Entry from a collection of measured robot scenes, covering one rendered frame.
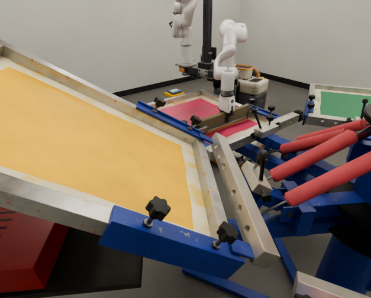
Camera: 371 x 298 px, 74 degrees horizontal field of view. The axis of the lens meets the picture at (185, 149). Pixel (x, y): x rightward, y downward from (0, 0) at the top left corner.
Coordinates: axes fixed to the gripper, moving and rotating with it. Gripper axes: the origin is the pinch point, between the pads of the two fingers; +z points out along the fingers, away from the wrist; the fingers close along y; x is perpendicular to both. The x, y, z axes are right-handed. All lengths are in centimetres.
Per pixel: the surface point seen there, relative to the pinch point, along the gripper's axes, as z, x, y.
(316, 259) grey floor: 102, -41, -61
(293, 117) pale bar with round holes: -2.1, -28.0, -26.8
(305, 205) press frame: -3, 32, -72
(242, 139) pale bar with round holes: -1.8, 13.5, -26.8
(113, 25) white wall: -26, -72, 367
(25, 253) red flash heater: -9, 109, -43
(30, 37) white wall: -20, 59, 367
